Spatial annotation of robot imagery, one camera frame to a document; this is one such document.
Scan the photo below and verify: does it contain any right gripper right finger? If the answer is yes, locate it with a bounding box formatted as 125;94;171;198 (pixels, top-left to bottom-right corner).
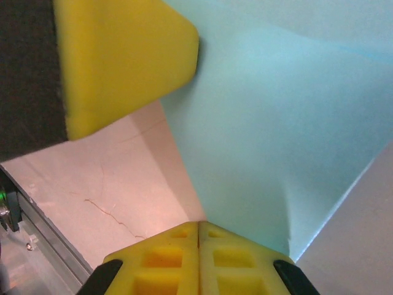
198;221;319;295

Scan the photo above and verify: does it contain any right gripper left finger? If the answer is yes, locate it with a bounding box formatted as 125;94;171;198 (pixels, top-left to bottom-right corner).
80;221;200;295

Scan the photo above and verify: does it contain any black connector board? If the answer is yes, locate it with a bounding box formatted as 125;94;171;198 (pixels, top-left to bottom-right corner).
0;167;23;233

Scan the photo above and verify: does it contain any light blue paper sheet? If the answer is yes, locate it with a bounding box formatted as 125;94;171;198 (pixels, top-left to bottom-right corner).
159;0;393;267

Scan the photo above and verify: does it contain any aluminium mounting rail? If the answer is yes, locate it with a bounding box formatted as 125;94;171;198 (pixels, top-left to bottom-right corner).
0;165;95;295

